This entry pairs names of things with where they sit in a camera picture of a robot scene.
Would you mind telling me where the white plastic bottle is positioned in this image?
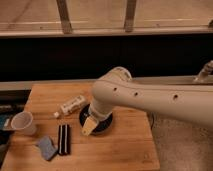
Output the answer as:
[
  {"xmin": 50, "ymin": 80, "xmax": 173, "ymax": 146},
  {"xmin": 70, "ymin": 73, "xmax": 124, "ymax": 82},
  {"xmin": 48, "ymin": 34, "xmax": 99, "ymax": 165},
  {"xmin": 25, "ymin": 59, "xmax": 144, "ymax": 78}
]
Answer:
[{"xmin": 53, "ymin": 95, "xmax": 87, "ymax": 119}]

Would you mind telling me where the black white striped eraser block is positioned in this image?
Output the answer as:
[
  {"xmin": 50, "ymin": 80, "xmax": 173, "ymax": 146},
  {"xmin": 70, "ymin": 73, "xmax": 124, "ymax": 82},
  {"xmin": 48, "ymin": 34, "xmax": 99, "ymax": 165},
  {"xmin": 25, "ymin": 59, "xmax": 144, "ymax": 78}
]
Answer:
[{"xmin": 58, "ymin": 124, "xmax": 70, "ymax": 155}]

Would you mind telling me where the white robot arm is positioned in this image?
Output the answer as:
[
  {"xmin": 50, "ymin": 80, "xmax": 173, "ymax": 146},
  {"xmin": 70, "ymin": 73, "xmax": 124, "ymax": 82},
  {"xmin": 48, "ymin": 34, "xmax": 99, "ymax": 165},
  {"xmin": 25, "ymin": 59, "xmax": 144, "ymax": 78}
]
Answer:
[{"xmin": 82, "ymin": 67, "xmax": 213, "ymax": 136}]

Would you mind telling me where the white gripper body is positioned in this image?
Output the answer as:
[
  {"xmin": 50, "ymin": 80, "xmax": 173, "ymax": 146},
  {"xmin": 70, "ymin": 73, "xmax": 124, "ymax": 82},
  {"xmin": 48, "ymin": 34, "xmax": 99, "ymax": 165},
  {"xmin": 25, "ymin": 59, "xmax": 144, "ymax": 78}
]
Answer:
[{"xmin": 88, "ymin": 98, "xmax": 114, "ymax": 122}]

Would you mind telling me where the blue white sponge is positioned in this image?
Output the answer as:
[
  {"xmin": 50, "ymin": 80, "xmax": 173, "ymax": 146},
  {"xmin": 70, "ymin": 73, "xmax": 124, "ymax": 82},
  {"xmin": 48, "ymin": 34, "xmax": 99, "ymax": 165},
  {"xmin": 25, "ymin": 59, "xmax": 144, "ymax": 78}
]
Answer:
[{"xmin": 36, "ymin": 136, "xmax": 57, "ymax": 161}]

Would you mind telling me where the black round plate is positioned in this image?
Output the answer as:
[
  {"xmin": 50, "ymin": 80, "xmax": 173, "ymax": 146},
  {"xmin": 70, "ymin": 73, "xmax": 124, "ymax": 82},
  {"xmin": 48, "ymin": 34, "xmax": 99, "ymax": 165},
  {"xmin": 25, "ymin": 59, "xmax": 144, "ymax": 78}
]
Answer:
[{"xmin": 79, "ymin": 105, "xmax": 113, "ymax": 135}]

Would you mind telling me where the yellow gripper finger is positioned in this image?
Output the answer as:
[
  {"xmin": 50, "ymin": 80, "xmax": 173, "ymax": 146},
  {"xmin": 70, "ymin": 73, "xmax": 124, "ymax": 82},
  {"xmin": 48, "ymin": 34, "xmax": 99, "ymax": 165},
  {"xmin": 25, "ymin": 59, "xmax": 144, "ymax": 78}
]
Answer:
[{"xmin": 82, "ymin": 117, "xmax": 97, "ymax": 136}]

